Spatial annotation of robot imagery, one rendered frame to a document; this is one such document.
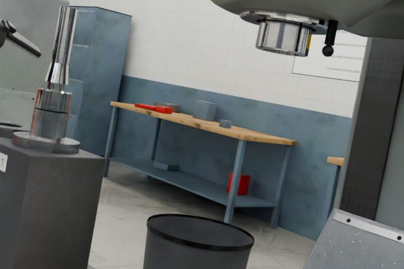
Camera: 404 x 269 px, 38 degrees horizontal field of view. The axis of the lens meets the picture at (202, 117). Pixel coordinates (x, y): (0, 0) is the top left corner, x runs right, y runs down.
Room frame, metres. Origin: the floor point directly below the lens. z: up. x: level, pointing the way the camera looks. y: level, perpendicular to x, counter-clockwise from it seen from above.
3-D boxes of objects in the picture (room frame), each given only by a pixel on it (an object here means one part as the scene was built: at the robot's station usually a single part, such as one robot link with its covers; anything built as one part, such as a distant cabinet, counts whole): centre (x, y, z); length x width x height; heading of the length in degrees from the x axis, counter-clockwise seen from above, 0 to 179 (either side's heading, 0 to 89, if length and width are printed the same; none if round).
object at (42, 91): (0.79, 0.20, 1.19); 0.05 x 0.05 x 0.01
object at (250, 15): (0.53, -0.06, 1.31); 0.09 x 0.09 x 0.01
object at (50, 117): (0.79, 0.20, 1.16); 0.05 x 0.05 x 0.06
